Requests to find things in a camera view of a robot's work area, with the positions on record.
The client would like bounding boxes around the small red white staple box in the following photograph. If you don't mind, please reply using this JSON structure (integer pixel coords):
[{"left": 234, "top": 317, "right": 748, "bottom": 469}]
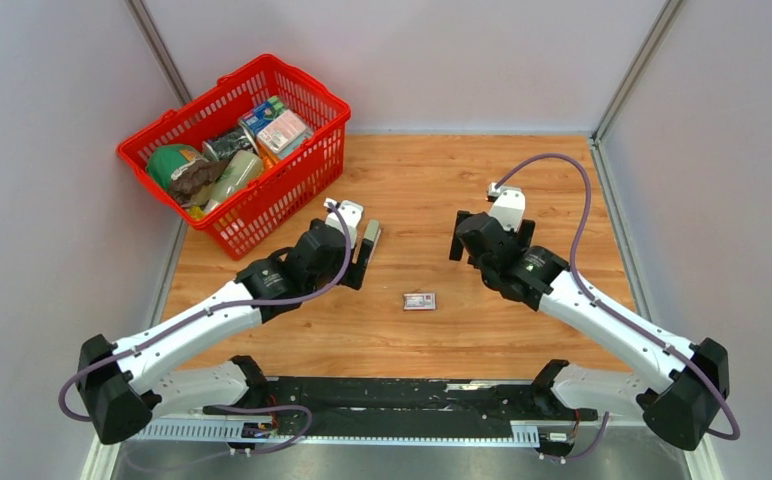
[{"left": 403, "top": 292, "right": 437, "bottom": 311}]

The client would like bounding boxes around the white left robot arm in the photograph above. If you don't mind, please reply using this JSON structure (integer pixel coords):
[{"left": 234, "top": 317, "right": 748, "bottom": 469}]
[{"left": 68, "top": 212, "right": 381, "bottom": 445}]

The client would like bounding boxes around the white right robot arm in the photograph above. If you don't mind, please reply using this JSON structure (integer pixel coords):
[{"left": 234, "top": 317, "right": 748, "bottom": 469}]
[{"left": 449, "top": 211, "right": 730, "bottom": 451}]

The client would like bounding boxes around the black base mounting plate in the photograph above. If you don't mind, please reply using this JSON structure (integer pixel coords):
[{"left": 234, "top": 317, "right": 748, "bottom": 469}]
[{"left": 236, "top": 376, "right": 599, "bottom": 433}]

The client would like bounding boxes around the red plastic shopping basket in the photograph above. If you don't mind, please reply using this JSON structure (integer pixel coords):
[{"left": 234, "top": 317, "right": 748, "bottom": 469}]
[{"left": 116, "top": 53, "right": 352, "bottom": 260}]

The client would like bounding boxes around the pale green bottle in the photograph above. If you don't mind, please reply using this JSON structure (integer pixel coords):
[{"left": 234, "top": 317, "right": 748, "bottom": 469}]
[{"left": 203, "top": 150, "right": 264, "bottom": 214}]

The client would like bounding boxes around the pink white carton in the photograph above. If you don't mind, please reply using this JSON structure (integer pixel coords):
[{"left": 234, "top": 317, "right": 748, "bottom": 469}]
[{"left": 257, "top": 110, "right": 313, "bottom": 160}]

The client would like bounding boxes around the dark patterned can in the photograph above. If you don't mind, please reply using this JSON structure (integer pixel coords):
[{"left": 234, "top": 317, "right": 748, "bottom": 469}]
[{"left": 202, "top": 126, "right": 256, "bottom": 162}]

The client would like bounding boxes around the blue green box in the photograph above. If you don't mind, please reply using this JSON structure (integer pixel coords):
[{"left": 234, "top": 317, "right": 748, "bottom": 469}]
[{"left": 238, "top": 95, "right": 287, "bottom": 136}]

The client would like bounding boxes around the brown crumpled bag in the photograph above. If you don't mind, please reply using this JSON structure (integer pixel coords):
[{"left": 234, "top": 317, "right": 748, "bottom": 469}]
[{"left": 165, "top": 160, "right": 227, "bottom": 207}]

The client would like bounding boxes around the green round package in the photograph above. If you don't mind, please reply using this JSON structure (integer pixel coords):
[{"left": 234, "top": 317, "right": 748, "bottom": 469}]
[{"left": 146, "top": 144, "right": 208, "bottom": 190}]

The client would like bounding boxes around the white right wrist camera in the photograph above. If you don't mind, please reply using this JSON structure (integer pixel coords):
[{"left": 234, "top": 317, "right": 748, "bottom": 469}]
[{"left": 487, "top": 182, "right": 526, "bottom": 233}]

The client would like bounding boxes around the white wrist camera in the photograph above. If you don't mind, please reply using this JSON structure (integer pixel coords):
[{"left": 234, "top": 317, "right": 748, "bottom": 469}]
[
  {"left": 324, "top": 198, "right": 365, "bottom": 247},
  {"left": 487, "top": 182, "right": 526, "bottom": 233}
]

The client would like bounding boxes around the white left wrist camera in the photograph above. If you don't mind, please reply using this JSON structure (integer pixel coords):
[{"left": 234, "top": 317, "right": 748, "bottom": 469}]
[{"left": 324, "top": 198, "right": 365, "bottom": 247}]

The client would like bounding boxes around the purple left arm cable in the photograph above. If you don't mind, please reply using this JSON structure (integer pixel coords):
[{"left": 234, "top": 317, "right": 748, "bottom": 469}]
[{"left": 57, "top": 201, "right": 354, "bottom": 424}]

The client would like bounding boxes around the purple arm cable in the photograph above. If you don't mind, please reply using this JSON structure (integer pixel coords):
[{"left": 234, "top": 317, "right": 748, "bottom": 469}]
[
  {"left": 57, "top": 201, "right": 354, "bottom": 424},
  {"left": 495, "top": 152, "right": 742, "bottom": 442}
]

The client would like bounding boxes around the slotted grey cable duct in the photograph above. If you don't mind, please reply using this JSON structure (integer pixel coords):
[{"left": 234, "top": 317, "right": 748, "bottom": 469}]
[{"left": 131, "top": 416, "right": 540, "bottom": 448}]

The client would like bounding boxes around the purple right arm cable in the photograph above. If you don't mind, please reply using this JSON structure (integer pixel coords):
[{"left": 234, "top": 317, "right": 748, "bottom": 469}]
[{"left": 495, "top": 152, "right": 742, "bottom": 442}]

